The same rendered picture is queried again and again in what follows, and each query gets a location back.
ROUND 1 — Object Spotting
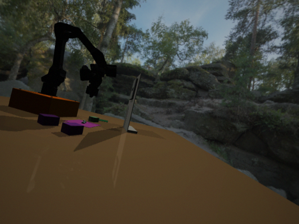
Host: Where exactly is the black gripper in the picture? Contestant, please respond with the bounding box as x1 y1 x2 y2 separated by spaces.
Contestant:
85 66 105 98

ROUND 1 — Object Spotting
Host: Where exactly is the purple square block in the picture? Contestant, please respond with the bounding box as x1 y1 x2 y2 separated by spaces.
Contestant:
37 114 60 126

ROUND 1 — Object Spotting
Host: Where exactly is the grey panel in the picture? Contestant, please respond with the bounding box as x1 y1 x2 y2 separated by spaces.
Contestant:
123 74 141 134

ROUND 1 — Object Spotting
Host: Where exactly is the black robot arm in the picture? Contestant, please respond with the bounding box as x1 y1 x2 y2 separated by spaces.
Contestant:
38 22 117 97

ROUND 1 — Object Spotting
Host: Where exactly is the green cube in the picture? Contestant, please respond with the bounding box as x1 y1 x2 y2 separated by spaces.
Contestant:
88 116 99 122

